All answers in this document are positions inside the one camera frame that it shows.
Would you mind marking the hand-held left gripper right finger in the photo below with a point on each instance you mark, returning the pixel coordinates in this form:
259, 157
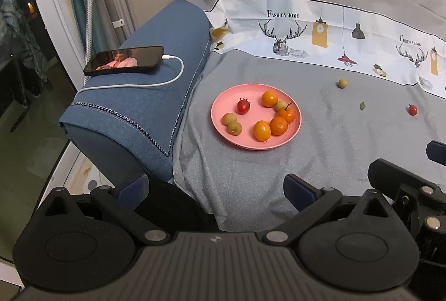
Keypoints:
298, 190

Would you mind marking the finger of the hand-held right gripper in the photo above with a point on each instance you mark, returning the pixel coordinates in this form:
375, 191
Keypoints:
437, 151
407, 182

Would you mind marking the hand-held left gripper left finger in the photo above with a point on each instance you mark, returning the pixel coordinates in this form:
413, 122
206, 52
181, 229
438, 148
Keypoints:
134, 190

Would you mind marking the large orange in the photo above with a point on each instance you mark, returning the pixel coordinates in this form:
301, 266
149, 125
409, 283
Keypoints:
262, 130

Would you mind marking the small orange with stem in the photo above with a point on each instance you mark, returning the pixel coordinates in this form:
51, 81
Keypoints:
288, 116

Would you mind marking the red cherry tomato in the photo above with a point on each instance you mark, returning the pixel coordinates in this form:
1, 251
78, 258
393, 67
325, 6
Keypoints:
243, 106
413, 110

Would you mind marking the pink plate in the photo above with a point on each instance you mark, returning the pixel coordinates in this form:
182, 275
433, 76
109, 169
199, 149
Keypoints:
226, 102

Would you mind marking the dotted floor mat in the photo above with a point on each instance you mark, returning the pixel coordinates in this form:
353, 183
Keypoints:
83, 177

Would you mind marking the small green leaf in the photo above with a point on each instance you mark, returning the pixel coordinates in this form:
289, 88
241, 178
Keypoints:
362, 105

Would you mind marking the black smartphone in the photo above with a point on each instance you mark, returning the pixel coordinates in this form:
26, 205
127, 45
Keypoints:
123, 61

